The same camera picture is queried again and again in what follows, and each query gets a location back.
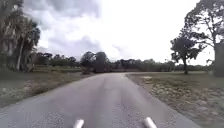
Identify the row of trees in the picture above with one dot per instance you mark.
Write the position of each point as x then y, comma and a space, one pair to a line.
133, 64

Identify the grey asphalt road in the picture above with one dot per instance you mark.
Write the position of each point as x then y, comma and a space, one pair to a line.
106, 100

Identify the robot's own part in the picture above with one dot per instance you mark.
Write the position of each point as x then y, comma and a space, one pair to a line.
78, 124
149, 123

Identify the dark leafy tree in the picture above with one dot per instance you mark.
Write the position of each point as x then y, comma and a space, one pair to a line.
184, 50

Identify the grass verge with gravel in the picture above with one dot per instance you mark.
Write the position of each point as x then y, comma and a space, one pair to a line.
190, 93

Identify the grass verge with dry patches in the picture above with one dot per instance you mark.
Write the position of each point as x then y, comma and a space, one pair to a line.
30, 85

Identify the group of palm trees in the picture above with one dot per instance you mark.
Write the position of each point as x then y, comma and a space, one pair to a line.
18, 40

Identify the tall bare-branched tree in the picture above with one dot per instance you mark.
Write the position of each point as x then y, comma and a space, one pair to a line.
210, 23

